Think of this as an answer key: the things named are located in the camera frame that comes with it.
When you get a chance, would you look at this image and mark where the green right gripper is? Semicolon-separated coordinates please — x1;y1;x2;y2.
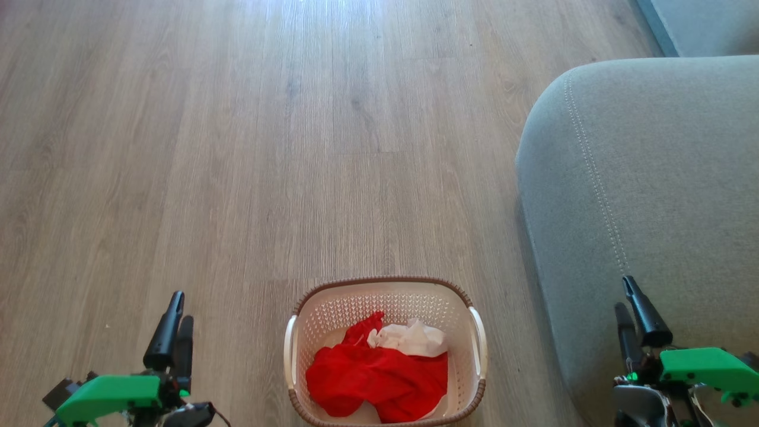
614;275;759;407

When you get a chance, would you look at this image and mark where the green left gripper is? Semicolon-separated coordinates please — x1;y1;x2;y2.
55;291;194;427

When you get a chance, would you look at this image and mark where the plain red garment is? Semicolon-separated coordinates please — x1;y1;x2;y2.
305;343;449;424

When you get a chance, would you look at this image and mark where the red garment with white trim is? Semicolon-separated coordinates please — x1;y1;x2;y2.
342;311;449;358

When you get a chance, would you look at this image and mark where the grey sofa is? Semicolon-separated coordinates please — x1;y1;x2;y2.
515;55;759;427

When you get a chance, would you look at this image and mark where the cream plastic laundry basket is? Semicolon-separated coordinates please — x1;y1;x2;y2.
283;276;489;427

